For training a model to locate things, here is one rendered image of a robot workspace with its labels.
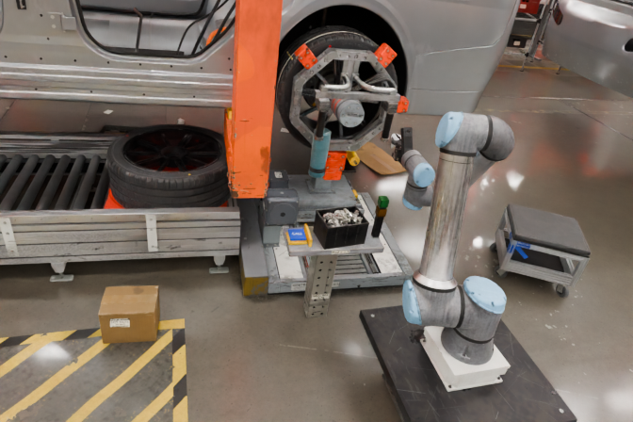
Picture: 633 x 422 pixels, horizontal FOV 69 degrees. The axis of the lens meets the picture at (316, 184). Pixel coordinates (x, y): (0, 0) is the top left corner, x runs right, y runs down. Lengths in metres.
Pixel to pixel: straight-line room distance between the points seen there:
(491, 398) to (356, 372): 0.59
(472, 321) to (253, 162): 1.09
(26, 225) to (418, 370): 1.77
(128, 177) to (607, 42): 3.56
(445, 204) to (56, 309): 1.78
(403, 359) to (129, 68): 1.80
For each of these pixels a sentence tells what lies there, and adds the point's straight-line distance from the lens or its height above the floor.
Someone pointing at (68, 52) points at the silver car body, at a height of 0.98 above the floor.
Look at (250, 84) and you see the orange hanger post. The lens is 1.91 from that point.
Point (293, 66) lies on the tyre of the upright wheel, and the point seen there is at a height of 1.01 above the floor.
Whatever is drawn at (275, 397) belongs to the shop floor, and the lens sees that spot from 2.06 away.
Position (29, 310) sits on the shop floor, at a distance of 2.51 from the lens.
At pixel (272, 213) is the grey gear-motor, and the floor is 0.33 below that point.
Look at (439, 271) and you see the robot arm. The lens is 1.63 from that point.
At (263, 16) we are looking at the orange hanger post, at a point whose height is 1.33.
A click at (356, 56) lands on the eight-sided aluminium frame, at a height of 1.09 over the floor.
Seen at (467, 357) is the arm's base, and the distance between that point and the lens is 1.83.
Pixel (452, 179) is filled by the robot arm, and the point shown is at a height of 1.02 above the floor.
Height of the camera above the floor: 1.70
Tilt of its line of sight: 31 degrees down
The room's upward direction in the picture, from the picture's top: 8 degrees clockwise
